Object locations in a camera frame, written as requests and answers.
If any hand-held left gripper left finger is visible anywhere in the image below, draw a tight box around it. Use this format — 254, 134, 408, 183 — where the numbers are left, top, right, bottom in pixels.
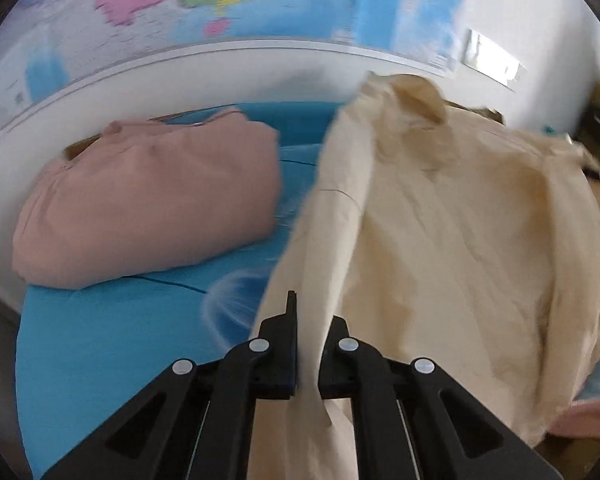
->
40, 290, 299, 480

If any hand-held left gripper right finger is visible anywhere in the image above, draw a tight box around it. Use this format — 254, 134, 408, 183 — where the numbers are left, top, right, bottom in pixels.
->
318, 315, 561, 480

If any cream shirt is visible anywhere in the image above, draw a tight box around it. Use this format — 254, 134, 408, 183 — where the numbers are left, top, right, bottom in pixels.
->
245, 72, 600, 480

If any blue printed bed sheet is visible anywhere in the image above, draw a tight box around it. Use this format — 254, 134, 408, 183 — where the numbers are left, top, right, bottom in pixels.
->
15, 100, 346, 480

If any pink garment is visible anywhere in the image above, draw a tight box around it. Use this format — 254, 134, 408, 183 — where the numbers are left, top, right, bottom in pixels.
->
11, 107, 283, 291

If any pink cloth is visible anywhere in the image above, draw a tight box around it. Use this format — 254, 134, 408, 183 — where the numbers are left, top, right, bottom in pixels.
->
550, 399, 600, 442

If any white wall socket panel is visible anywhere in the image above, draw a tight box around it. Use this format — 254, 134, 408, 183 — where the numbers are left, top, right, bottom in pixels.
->
462, 30, 528, 92

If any colourful wall map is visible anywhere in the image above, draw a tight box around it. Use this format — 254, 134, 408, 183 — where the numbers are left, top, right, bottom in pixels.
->
0, 0, 468, 136

